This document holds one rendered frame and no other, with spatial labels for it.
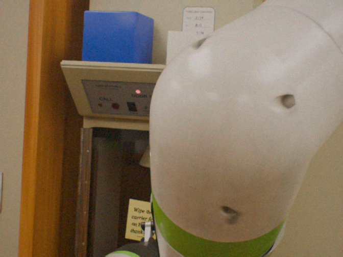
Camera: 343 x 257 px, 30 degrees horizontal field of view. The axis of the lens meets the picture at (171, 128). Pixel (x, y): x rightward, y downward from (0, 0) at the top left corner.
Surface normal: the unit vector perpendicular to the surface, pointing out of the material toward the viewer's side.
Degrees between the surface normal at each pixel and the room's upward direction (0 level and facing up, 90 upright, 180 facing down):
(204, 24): 90
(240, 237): 139
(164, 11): 90
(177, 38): 90
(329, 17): 57
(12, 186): 90
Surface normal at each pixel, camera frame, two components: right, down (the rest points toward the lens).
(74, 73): -0.23, 0.73
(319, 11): 0.09, -0.59
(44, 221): 0.96, 0.07
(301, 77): 0.50, -0.27
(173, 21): -0.28, 0.04
